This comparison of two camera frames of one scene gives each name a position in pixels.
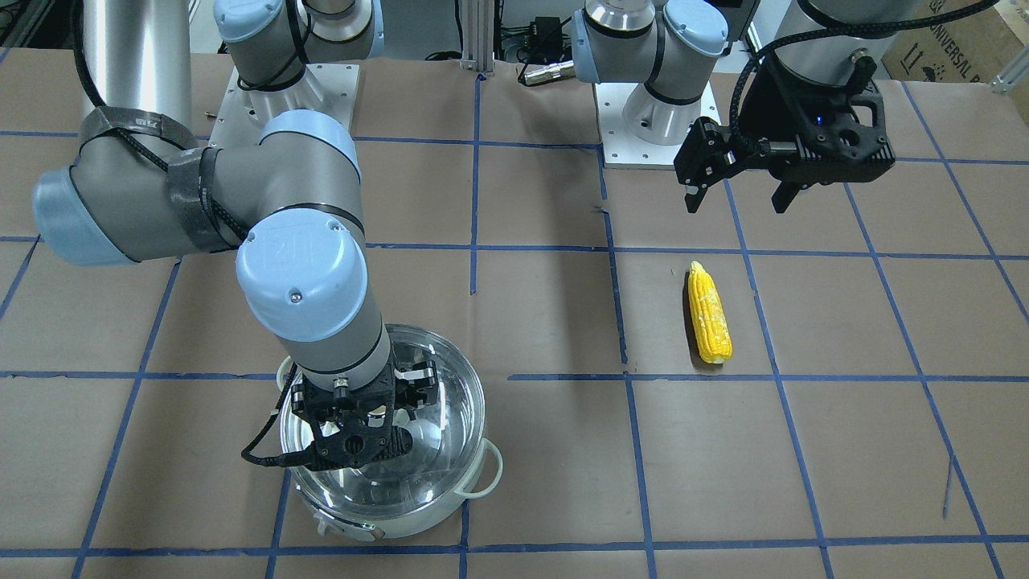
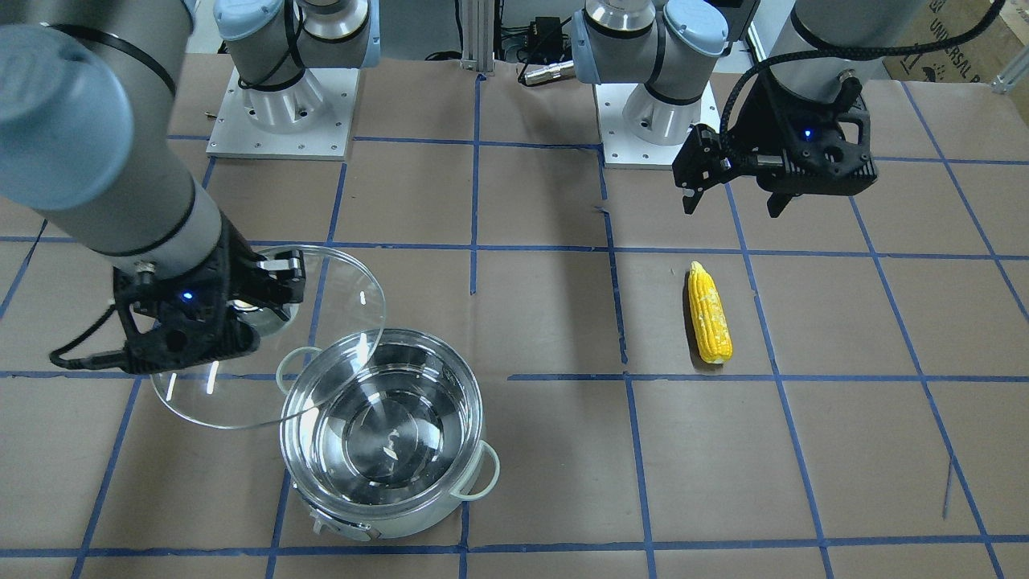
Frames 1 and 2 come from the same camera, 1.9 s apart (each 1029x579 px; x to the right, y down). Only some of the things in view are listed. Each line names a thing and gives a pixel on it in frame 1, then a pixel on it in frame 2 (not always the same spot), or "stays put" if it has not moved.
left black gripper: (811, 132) stays put
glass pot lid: (447, 441) → (336, 328)
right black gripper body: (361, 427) → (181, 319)
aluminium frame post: (477, 35) stays put
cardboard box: (973, 47) stays put
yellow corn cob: (712, 332) stays put
